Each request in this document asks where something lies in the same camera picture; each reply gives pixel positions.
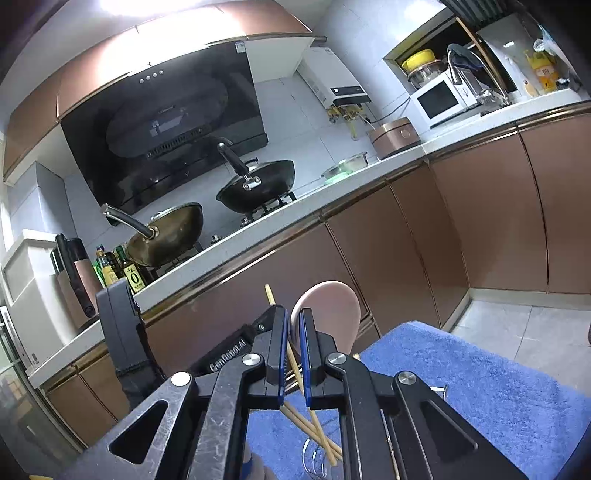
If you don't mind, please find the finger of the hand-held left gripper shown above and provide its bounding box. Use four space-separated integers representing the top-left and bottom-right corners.
191 305 278 376

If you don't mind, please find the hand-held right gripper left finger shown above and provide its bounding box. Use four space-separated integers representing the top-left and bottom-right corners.
58 305 288 480

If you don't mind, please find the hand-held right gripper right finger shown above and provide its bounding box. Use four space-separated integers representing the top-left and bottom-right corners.
299 308 528 480

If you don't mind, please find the pink ceramic spoon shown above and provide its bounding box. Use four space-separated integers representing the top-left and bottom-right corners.
290 280 362 365

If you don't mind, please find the wire utensil basket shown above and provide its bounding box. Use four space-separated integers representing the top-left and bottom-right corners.
300 383 451 480

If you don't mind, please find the dark green oil bottle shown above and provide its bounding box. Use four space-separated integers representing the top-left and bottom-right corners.
115 244 147 295

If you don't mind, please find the yellow label oil bottle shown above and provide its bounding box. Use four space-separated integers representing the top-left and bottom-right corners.
95 246 119 288

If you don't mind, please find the knife block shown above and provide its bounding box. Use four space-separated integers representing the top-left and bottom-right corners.
50 233 100 326

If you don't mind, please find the white plastic box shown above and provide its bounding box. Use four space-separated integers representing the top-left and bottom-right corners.
0 228 75 366

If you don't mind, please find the bronze wok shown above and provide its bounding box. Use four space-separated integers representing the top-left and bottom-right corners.
102 202 205 268

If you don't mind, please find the blue towel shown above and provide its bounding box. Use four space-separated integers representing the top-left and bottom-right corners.
245 322 591 480

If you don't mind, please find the black wok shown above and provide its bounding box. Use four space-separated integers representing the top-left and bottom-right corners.
216 142 296 214

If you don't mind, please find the black range hood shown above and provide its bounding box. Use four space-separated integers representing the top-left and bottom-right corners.
60 41 269 215

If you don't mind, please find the brown rice cooker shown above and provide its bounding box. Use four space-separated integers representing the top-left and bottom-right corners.
368 117 422 160

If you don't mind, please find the white water heater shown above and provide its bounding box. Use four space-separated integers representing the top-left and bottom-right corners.
298 46 371 106

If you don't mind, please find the white microwave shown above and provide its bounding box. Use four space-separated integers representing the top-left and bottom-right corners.
410 76 467 129

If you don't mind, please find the glass jar with yellow lid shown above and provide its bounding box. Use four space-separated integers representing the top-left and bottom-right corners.
401 50 446 88

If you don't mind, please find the dark cloth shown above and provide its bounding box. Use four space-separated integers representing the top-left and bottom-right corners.
447 43 482 70

